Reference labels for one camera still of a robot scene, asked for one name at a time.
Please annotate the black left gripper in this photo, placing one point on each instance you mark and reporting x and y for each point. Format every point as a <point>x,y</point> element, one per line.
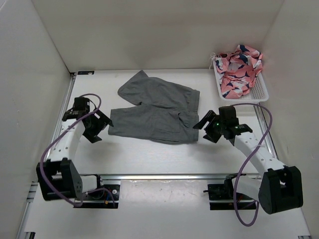
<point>102,122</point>

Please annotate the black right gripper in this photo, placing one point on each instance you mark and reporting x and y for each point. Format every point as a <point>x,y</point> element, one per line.
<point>211,117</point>

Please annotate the grey shorts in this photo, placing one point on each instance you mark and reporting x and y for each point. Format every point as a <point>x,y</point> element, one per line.
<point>162,111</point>

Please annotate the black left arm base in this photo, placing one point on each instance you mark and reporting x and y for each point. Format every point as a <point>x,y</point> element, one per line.
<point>103,199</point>

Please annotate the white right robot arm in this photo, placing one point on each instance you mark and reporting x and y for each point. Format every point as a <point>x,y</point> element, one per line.
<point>280,187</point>

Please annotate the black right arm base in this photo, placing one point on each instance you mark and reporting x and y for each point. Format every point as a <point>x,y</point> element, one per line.
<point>220,200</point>

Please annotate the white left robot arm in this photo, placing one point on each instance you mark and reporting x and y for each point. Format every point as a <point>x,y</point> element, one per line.
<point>58,177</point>

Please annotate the pink patterned shorts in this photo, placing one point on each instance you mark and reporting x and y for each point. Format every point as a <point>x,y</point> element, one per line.
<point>237,71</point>

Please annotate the white plastic basket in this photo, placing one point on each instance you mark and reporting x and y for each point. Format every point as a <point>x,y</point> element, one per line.
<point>256,95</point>

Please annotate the black label sticker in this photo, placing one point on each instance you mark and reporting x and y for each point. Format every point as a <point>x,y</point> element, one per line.
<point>85,72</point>

